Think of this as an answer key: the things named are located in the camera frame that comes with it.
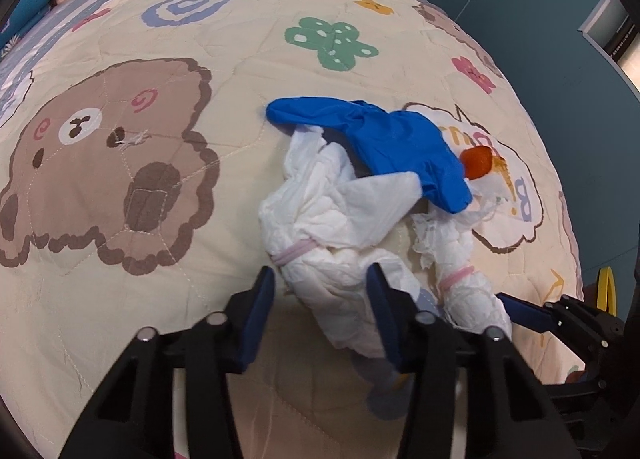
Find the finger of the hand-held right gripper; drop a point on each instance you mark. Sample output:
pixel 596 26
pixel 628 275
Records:
pixel 525 311

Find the yellow object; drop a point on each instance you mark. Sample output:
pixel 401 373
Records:
pixel 607 289

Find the white plastic wrapper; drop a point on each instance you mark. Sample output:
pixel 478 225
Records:
pixel 465 284

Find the blue rubber glove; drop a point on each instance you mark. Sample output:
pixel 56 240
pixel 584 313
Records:
pixel 395 149

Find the white window frame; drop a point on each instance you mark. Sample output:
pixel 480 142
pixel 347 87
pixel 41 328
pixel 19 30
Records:
pixel 607 34

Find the white diaper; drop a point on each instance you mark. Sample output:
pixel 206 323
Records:
pixel 330 219

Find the blue floral pillow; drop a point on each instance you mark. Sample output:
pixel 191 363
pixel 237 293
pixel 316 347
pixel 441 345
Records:
pixel 25 4

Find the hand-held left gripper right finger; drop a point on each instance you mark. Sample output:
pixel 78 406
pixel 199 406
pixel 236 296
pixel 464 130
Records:
pixel 385 321

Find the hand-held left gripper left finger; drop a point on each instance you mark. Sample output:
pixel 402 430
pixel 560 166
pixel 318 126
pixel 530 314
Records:
pixel 257 321

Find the white thread scrap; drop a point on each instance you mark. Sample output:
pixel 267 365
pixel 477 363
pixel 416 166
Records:
pixel 132 140

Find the cream bear printed blanket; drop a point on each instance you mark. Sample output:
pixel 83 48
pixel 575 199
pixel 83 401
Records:
pixel 150 64

